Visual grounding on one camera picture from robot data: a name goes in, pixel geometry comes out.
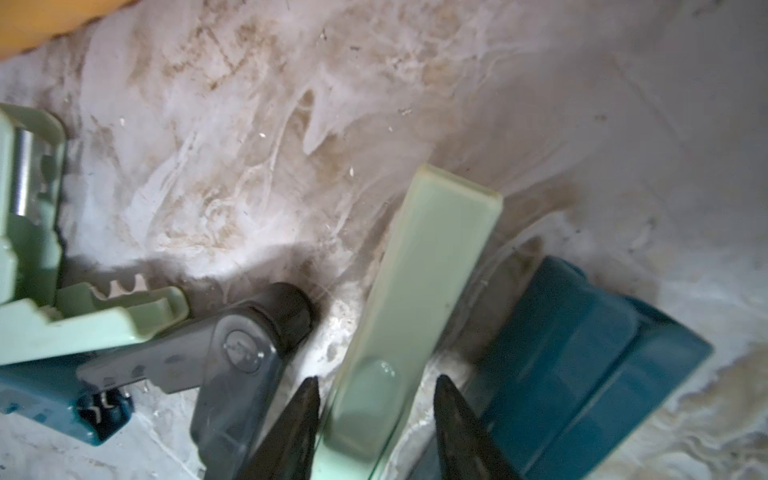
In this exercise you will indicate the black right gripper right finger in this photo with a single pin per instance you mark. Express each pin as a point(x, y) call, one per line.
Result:
point(465, 448)

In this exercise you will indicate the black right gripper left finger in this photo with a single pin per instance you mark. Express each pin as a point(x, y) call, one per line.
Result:
point(287, 450)

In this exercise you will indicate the light green pliers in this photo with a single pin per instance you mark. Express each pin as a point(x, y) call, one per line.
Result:
point(440, 232)
point(39, 318)

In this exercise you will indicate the yellow storage box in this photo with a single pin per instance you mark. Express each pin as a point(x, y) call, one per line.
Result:
point(25, 24)

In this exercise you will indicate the open black pliers centre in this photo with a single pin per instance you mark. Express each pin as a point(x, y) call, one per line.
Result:
point(235, 359)

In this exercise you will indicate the teal pliers lower left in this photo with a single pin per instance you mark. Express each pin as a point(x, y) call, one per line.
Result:
point(48, 392)

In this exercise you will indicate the open light green pliers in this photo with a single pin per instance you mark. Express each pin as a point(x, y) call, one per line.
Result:
point(39, 318)

